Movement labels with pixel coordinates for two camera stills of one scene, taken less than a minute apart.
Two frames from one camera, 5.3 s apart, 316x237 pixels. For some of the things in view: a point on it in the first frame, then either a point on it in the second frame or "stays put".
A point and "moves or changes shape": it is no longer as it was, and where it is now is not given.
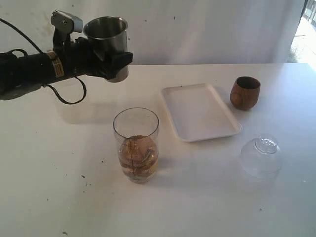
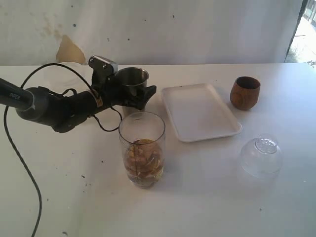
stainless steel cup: x=109 y=34 to x=136 y=78
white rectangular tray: x=197 y=112 stays put
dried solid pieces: x=138 y=157 moves or changes shape
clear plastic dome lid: x=261 y=157 stays put
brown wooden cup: x=245 y=92 stays put
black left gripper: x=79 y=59 to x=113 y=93
